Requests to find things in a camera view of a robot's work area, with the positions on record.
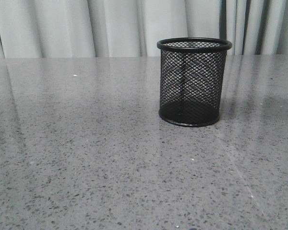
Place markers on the black mesh pen bucket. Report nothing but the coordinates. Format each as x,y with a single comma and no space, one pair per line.
191,78

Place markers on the grey pleated curtain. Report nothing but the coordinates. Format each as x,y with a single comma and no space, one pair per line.
131,28

